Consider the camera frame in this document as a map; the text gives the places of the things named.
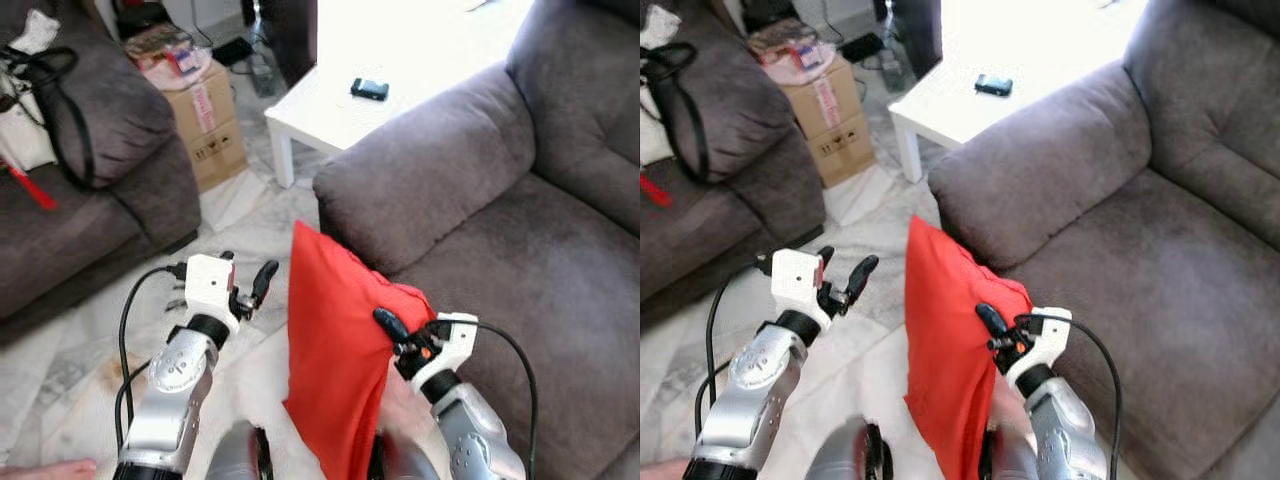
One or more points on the pink plastic bag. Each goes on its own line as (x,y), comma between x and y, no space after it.
(808,68)
(185,78)

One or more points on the white crumpled cloth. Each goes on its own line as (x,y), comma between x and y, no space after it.
(658,27)
(38,32)

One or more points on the grey sofa with bags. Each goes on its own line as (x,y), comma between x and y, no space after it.
(110,110)
(740,110)

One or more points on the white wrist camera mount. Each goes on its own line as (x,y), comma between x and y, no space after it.
(798,280)
(1050,335)
(455,340)
(210,285)

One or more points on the dark cabinet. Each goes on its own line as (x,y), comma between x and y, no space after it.
(912,35)
(285,40)

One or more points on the white low table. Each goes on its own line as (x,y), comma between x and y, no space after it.
(950,100)
(330,115)

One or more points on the brown cardboard box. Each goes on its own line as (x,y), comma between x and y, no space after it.
(840,140)
(210,140)

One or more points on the white tote bag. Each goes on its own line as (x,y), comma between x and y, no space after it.
(22,130)
(652,135)

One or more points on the black power adapter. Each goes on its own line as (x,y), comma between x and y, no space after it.
(862,47)
(232,52)

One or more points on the large grey fabric sofa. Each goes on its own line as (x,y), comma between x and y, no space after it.
(520,250)
(1150,260)

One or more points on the red tassel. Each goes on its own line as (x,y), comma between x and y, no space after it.
(28,187)
(653,190)

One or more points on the person's bare foot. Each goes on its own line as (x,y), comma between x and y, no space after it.
(45,470)
(662,471)

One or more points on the red fabric pillow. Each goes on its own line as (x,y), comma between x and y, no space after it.
(950,350)
(335,350)

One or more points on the grey robot right leg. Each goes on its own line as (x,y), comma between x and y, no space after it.
(1008,460)
(400,462)

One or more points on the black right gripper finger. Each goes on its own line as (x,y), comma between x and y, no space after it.
(390,323)
(990,319)

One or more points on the black bag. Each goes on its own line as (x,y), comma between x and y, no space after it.
(140,15)
(768,12)

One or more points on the small black device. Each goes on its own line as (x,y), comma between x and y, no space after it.
(369,89)
(994,85)

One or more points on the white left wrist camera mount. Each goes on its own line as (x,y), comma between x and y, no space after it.
(798,280)
(210,285)

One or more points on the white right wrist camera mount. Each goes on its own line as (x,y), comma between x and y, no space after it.
(455,340)
(1050,335)

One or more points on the brown printed packet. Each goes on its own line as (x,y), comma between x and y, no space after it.
(152,42)
(780,37)

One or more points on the grey robot leg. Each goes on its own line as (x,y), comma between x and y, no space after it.
(235,455)
(845,455)
(1008,460)
(400,462)

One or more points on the grey robot left leg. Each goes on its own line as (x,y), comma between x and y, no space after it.
(235,455)
(845,455)

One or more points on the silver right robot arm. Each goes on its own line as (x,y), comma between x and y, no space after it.
(1065,430)
(475,430)

